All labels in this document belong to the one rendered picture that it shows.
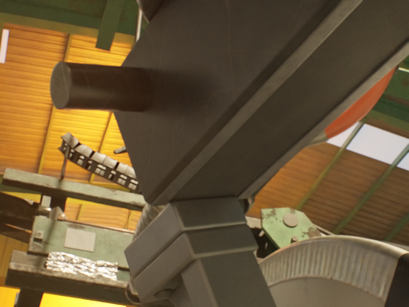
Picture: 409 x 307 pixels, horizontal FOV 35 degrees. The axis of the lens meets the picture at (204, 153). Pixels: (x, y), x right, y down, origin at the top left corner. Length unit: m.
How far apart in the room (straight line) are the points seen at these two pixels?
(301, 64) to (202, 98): 0.03
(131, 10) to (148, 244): 3.31
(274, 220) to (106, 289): 0.53
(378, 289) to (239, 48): 0.43
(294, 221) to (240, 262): 1.64
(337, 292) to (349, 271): 0.03
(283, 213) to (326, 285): 1.20
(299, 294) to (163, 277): 0.51
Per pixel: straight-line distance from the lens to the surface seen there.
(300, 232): 1.85
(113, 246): 1.66
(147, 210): 0.36
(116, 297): 1.64
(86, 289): 1.62
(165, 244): 0.23
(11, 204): 1.77
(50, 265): 1.60
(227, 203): 0.23
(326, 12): 0.16
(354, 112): 0.46
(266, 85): 0.18
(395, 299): 0.56
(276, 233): 1.83
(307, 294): 0.72
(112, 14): 3.36
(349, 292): 0.64
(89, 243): 1.65
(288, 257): 0.78
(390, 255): 0.58
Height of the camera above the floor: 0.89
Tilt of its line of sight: 41 degrees up
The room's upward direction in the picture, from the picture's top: straight up
